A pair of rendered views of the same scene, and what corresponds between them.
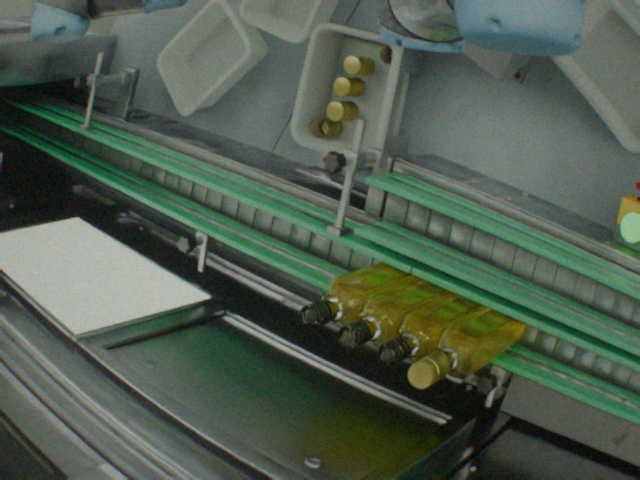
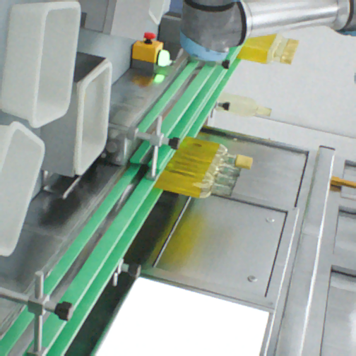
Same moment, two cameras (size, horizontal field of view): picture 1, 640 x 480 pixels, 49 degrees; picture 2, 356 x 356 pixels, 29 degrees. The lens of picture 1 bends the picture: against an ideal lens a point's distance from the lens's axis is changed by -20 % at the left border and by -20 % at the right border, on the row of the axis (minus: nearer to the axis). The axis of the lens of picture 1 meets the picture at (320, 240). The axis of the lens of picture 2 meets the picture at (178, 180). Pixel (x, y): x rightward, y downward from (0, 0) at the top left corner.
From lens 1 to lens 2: 2.17 m
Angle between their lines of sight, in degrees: 98
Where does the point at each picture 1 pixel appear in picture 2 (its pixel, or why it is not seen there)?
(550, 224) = (160, 89)
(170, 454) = (314, 254)
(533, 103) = (107, 39)
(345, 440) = (241, 214)
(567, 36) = not seen: outside the picture
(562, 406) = not seen: hidden behind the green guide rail
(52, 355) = (301, 315)
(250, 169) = (84, 214)
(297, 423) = (241, 227)
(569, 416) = not seen: hidden behind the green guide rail
